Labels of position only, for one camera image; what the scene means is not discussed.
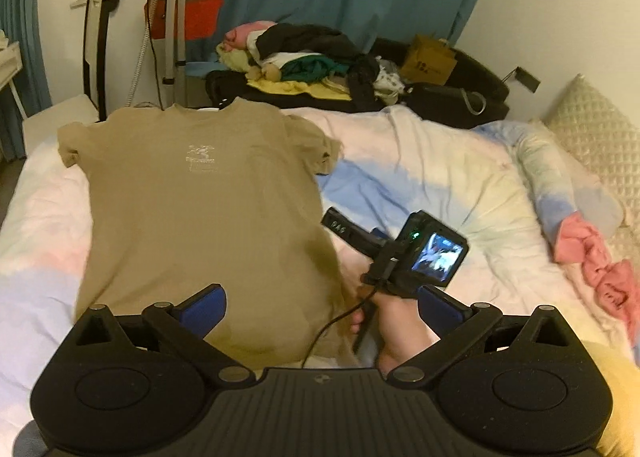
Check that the pink towel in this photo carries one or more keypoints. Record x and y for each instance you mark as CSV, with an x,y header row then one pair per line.
x,y
595,262

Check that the white patterned cloth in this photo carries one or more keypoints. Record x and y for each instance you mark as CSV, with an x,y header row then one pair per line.
x,y
390,77

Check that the person's right hand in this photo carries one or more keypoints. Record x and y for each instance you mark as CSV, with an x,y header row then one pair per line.
x,y
400,327

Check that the yellow towel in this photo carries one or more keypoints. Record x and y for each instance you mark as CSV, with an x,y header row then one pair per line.
x,y
290,88

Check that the white desk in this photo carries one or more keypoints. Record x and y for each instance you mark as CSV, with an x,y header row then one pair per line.
x,y
10,62

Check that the black armchair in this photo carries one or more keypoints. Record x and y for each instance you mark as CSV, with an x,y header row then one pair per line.
x,y
480,72

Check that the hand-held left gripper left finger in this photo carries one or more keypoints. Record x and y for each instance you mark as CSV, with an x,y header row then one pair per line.
x,y
207,309

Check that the dark wall socket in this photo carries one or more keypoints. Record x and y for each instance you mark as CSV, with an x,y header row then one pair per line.
x,y
528,78

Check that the pink garment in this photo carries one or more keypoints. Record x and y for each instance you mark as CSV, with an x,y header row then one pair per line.
x,y
245,34

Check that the cream quilted headboard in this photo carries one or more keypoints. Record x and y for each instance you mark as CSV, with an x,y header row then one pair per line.
x,y
595,127

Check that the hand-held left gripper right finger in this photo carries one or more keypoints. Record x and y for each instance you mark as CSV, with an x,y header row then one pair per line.
x,y
440,312

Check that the brown paper bag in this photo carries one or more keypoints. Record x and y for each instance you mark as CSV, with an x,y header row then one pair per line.
x,y
427,59

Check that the pastel tie-dye pillow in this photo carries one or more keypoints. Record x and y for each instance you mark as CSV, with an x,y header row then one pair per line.
x,y
555,177

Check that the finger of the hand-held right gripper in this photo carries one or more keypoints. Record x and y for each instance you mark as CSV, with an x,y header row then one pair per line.
x,y
350,234

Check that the white and black standing appliance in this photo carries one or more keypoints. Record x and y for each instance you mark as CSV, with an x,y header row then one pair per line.
x,y
97,52

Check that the green garment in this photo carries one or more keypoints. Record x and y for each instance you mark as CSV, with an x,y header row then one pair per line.
x,y
310,67

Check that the tan printed t-shirt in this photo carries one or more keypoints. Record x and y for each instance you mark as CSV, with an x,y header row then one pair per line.
x,y
200,217

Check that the pale yellow cloth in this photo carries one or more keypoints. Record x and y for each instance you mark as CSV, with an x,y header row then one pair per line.
x,y
232,57

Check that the red bag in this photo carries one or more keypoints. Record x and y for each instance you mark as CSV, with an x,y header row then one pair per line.
x,y
205,12

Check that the white garment steamer stand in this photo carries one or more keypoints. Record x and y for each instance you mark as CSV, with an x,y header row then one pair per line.
x,y
172,12

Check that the narrow blue curtain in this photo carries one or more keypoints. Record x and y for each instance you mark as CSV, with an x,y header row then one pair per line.
x,y
25,12

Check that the small plush toy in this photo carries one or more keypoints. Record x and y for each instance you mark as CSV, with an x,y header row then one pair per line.
x,y
267,72

